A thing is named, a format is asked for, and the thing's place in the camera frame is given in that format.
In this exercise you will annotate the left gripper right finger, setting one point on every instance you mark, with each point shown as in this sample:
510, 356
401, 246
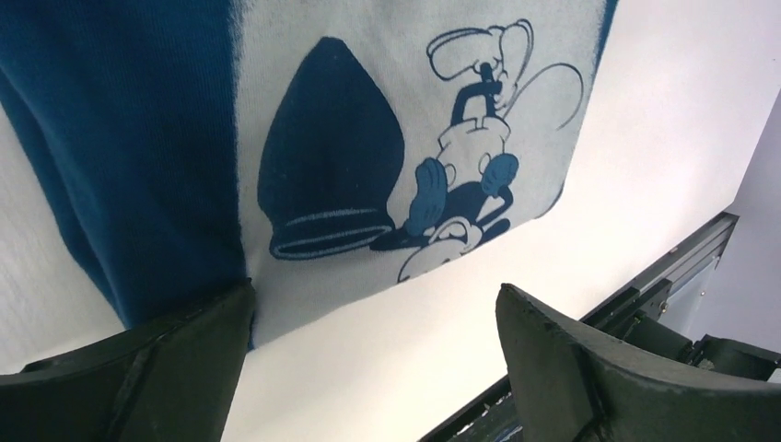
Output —
610, 390

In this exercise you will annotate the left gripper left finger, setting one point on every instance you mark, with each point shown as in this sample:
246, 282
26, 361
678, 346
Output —
171, 379

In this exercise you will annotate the blue t-shirt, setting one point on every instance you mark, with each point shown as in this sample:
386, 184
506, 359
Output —
326, 150

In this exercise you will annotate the black base frame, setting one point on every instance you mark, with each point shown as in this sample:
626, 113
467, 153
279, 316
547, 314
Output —
671, 329

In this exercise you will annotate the aluminium rail frame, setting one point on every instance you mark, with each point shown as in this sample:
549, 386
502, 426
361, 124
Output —
661, 300

